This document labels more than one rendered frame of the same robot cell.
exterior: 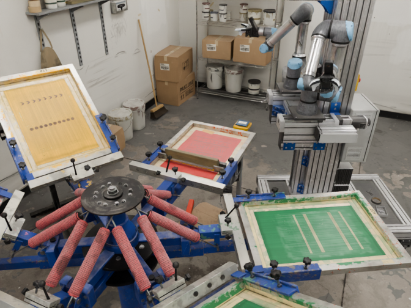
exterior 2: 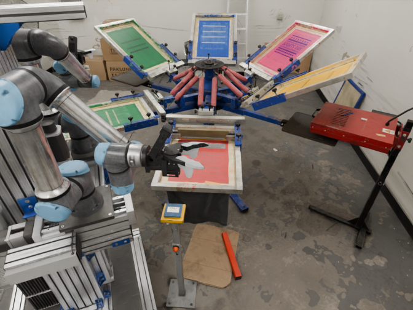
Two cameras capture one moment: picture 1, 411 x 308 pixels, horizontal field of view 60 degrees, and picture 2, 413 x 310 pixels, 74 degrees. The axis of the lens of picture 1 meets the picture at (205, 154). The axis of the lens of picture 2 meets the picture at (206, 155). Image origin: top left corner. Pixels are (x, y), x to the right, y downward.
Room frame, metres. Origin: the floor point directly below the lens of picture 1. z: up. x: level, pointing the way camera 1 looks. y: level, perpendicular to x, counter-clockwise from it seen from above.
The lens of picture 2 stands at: (3.88, -0.52, 2.17)
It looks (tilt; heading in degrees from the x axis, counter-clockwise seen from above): 36 degrees down; 160
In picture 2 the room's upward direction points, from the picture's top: straight up
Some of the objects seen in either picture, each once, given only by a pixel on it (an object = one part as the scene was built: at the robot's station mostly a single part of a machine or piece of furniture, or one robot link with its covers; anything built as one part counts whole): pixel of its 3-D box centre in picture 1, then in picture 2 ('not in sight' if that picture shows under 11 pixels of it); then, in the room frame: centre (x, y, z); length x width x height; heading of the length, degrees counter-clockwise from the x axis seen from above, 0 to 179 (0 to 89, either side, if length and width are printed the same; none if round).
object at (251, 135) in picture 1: (203, 150); (201, 153); (2.32, 0.02, 0.97); 0.79 x 0.58 x 0.04; 156
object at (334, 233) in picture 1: (291, 220); (121, 105); (1.45, -0.46, 1.05); 1.08 x 0.61 x 0.23; 96
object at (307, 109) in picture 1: (307, 105); (82, 139); (2.39, -0.74, 1.31); 0.15 x 0.15 x 0.10
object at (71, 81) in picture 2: (325, 87); (71, 81); (2.10, -0.74, 1.56); 0.11 x 0.08 x 0.11; 66
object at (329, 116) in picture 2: not in sight; (355, 125); (2.50, 1.28, 1.06); 0.61 x 0.46 x 0.12; 36
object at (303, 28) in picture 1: (301, 38); (39, 155); (3.01, -0.79, 1.63); 0.15 x 0.12 x 0.55; 155
